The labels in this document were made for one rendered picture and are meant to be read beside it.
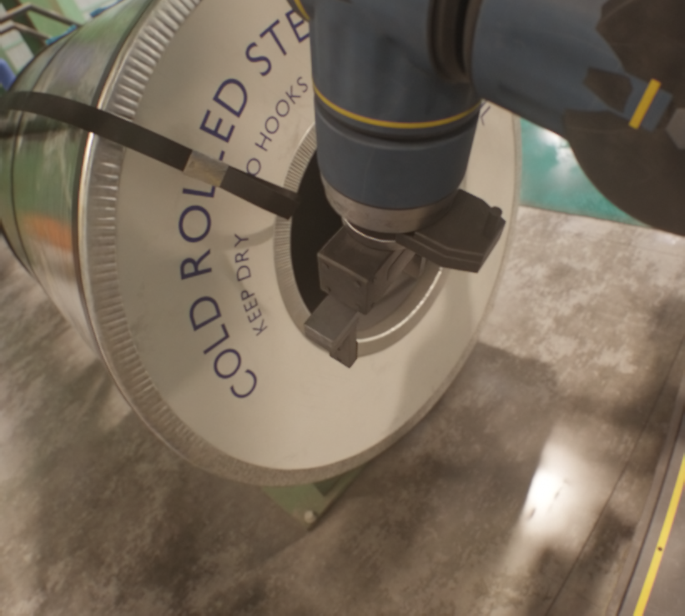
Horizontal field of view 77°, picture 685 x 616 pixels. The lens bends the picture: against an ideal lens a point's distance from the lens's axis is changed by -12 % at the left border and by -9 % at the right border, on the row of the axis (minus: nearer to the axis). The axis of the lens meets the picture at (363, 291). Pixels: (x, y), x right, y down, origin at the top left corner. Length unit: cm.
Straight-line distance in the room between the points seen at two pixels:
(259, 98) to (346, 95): 52
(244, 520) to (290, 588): 29
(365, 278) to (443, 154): 12
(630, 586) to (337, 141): 88
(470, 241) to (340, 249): 10
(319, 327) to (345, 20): 24
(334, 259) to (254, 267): 45
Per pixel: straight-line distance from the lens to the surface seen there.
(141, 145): 66
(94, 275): 70
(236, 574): 160
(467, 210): 37
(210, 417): 87
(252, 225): 79
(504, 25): 20
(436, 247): 34
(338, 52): 26
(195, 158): 67
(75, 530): 212
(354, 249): 37
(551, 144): 289
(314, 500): 155
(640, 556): 101
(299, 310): 89
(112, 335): 73
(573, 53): 19
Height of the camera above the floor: 130
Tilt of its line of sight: 38 degrees down
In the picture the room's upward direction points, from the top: 23 degrees counter-clockwise
